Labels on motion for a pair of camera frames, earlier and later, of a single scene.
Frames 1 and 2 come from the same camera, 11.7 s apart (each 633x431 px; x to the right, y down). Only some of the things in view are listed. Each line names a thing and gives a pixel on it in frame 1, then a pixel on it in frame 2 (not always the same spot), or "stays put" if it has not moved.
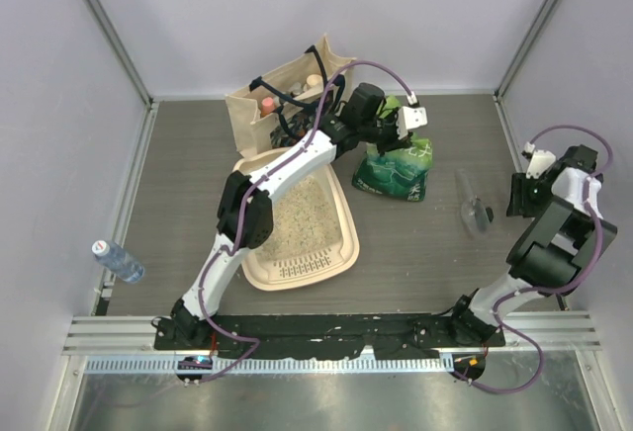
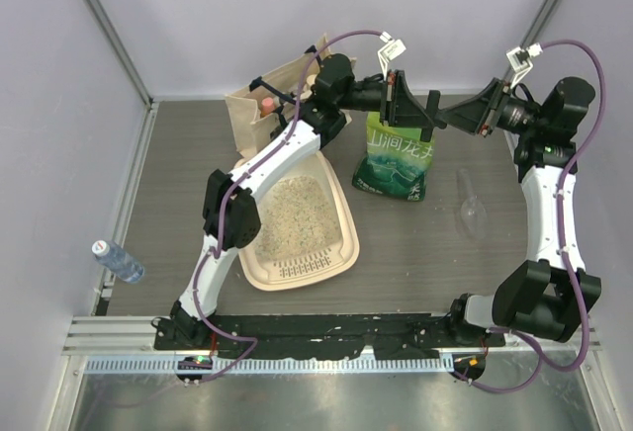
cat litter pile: x=305 y=221 stays put
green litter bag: x=402 y=172 stays put
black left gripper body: x=384 y=132 to x=388 y=100
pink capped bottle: x=267 y=106 stays put
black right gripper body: x=529 y=196 to x=496 y=110
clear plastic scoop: x=473 y=210 stays put
